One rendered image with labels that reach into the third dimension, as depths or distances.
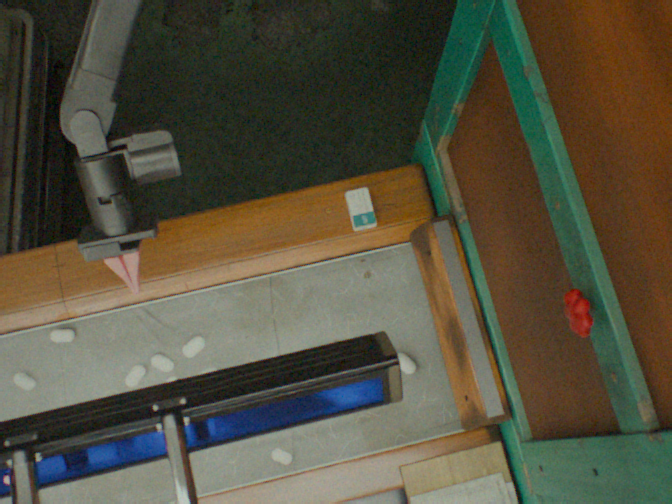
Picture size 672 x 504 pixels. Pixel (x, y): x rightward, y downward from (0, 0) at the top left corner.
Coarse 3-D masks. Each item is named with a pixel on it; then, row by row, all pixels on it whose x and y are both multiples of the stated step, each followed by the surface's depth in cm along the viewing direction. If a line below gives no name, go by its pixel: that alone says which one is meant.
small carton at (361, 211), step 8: (352, 192) 119; (360, 192) 119; (368, 192) 119; (352, 200) 119; (360, 200) 119; (368, 200) 119; (352, 208) 118; (360, 208) 118; (368, 208) 118; (352, 216) 118; (360, 216) 118; (368, 216) 118; (352, 224) 120; (360, 224) 118; (368, 224) 118
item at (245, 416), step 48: (384, 336) 84; (192, 384) 83; (240, 384) 80; (288, 384) 79; (336, 384) 80; (384, 384) 81; (0, 432) 80; (48, 432) 78; (96, 432) 77; (144, 432) 78; (192, 432) 80; (240, 432) 82; (0, 480) 79; (48, 480) 81
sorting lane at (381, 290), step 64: (384, 256) 121; (128, 320) 118; (192, 320) 118; (256, 320) 118; (320, 320) 118; (384, 320) 118; (0, 384) 115; (64, 384) 115; (448, 384) 116; (256, 448) 113; (320, 448) 113; (384, 448) 113
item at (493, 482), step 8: (472, 480) 109; (480, 480) 109; (488, 480) 109; (496, 480) 109; (448, 488) 108; (456, 488) 108; (464, 488) 108; (472, 488) 108; (480, 488) 108; (488, 488) 109; (496, 488) 109; (504, 488) 109; (512, 488) 109; (416, 496) 108; (424, 496) 108; (432, 496) 108; (440, 496) 108; (448, 496) 108; (456, 496) 108; (464, 496) 108; (472, 496) 108; (480, 496) 108; (488, 496) 108; (496, 496) 108; (504, 496) 108; (512, 496) 108
